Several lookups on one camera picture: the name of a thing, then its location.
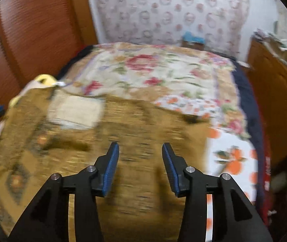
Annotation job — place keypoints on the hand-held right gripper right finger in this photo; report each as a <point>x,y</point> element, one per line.
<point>170,169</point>

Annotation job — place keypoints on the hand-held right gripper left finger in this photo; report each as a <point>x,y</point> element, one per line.
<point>110,171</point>

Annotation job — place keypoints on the brown patterned cloth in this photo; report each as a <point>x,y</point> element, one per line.
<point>133,121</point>

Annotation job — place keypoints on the yellow cloth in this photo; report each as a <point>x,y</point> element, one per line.
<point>46,79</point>

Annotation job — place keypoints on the white orange-flower bed sheet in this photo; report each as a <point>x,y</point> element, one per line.
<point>234,156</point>

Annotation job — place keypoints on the wooden headboard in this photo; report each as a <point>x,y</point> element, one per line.
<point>32,30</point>

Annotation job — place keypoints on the dark blue blanket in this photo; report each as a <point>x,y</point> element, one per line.
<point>247,100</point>

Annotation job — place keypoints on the rose floral bed sheet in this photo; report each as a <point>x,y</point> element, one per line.
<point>146,65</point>

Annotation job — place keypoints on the long wooden cabinet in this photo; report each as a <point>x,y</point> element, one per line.
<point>272,93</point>

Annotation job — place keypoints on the cardboard box with blue cloth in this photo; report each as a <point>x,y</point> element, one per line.
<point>192,40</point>

